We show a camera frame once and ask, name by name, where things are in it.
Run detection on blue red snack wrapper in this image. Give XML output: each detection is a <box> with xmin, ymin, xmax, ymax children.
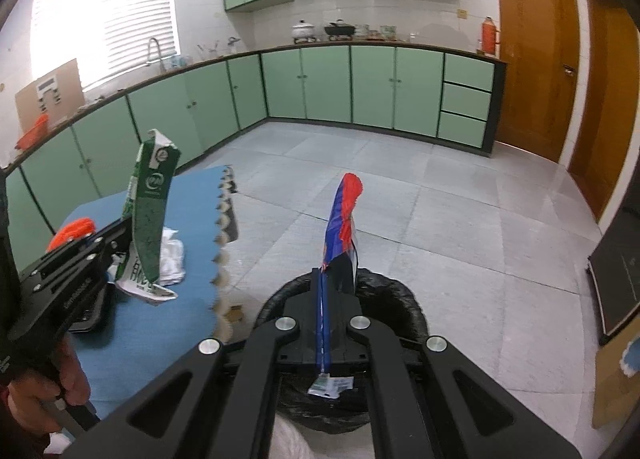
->
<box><xmin>316</xmin><ymin>172</ymin><xmax>364</xmax><ymax>375</ymax></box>

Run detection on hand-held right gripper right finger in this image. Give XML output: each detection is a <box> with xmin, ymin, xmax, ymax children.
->
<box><xmin>329</xmin><ymin>264</ymin><xmax>582</xmax><ymax>459</ymax></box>

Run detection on cardboard sheet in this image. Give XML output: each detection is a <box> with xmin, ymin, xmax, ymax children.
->
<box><xmin>15</xmin><ymin>58</ymin><xmax>86</xmax><ymax>132</ymax></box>

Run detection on wooden door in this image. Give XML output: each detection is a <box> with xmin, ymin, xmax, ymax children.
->
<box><xmin>567</xmin><ymin>0</ymin><xmax>640</xmax><ymax>225</ymax></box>
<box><xmin>492</xmin><ymin>0</ymin><xmax>581</xmax><ymax>164</ymax></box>

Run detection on orange thermos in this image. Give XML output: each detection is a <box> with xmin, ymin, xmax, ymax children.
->
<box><xmin>480</xmin><ymin>16</ymin><xmax>501</xmax><ymax>57</ymax></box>

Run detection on person's left forearm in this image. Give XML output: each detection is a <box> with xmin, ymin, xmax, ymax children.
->
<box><xmin>0</xmin><ymin>384</ymin><xmax>56</xmax><ymax>459</ymax></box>

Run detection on orange basket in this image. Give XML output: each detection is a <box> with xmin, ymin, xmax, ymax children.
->
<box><xmin>16</xmin><ymin>113</ymin><xmax>50</xmax><ymax>149</ymax></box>

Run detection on green lower kitchen cabinets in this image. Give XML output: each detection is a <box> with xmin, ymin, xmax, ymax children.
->
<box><xmin>0</xmin><ymin>44</ymin><xmax>507</xmax><ymax>240</ymax></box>

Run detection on white cooking pot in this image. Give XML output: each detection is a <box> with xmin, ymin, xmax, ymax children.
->
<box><xmin>291</xmin><ymin>19</ymin><xmax>317</xmax><ymax>42</ymax></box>

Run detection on white window blinds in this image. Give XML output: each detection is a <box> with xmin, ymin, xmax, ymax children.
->
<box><xmin>30</xmin><ymin>0</ymin><xmax>181</xmax><ymax>90</ymax></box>

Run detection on green white snack wrapper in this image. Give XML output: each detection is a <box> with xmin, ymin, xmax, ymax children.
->
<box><xmin>115</xmin><ymin>128</ymin><xmax>182</xmax><ymax>307</ymax></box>

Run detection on black glass cabinet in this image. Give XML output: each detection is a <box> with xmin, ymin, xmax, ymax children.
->
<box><xmin>587</xmin><ymin>189</ymin><xmax>640</xmax><ymax>345</ymax></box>

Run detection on person's left hand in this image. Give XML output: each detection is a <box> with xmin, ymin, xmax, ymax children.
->
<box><xmin>10</xmin><ymin>334</ymin><xmax>92</xmax><ymax>435</ymax></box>

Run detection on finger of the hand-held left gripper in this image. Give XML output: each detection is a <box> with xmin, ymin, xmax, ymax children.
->
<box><xmin>19</xmin><ymin>218</ymin><xmax>136</xmax><ymax>291</ymax></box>
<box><xmin>101</xmin><ymin>250</ymin><xmax>129</xmax><ymax>286</ymax></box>

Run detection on blue foam mat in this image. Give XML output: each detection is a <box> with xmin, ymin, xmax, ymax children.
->
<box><xmin>50</xmin><ymin>164</ymin><xmax>241</xmax><ymax>420</ymax></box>

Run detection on small white green wrapper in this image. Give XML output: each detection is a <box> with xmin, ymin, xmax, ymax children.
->
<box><xmin>307</xmin><ymin>373</ymin><xmax>356</xmax><ymax>400</ymax></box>

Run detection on bin with black bag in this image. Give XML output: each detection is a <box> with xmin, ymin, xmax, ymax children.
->
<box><xmin>250</xmin><ymin>269</ymin><xmax>431</xmax><ymax>435</ymax></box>

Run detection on white plastic bag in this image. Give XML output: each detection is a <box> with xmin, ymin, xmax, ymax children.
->
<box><xmin>272</xmin><ymin>416</ymin><xmax>316</xmax><ymax>459</ymax></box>

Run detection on black wok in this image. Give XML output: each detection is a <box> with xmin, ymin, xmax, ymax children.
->
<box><xmin>324</xmin><ymin>19</ymin><xmax>357</xmax><ymax>40</ymax></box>

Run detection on metal faucet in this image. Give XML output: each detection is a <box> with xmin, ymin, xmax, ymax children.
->
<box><xmin>146</xmin><ymin>38</ymin><xmax>167</xmax><ymax>72</ymax></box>

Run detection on white crumpled tissue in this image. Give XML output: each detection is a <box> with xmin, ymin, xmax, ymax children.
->
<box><xmin>159</xmin><ymin>228</ymin><xmax>187</xmax><ymax>287</ymax></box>

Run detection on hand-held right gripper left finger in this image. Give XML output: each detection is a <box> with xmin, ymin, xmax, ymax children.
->
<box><xmin>60</xmin><ymin>267</ymin><xmax>323</xmax><ymax>459</ymax></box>

